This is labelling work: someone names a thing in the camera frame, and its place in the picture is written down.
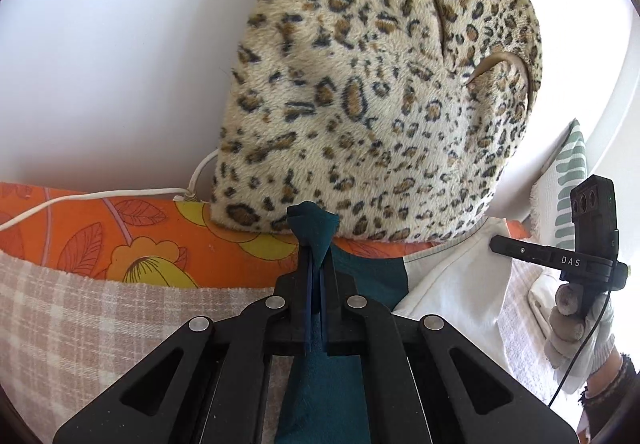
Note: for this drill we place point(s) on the person's right hand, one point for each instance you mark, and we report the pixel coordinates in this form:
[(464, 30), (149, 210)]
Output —
[(570, 329)]

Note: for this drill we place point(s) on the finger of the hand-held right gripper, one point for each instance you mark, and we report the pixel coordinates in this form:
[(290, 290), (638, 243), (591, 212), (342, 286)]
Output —
[(545, 255)]

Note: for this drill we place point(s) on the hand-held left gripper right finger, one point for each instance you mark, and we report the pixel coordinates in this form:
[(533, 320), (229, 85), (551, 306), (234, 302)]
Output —
[(336, 304)]

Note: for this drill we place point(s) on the orange floral sheet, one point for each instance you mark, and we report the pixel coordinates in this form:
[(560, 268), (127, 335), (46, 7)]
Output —
[(125, 234)]

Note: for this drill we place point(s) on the leopard print cushion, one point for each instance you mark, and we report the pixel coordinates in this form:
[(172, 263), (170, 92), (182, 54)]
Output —
[(380, 89)]

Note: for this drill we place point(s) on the teal garment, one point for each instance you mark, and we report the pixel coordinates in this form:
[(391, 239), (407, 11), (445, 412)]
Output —
[(312, 229)]

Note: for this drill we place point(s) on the green striped white pillow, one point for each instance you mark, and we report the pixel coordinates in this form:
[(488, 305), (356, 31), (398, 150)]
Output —
[(567, 164)]

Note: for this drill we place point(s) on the beige checked blanket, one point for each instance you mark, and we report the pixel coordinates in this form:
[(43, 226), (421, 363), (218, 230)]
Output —
[(100, 324)]

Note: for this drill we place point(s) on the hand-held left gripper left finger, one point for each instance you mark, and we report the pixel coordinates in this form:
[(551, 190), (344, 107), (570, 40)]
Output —
[(295, 304)]

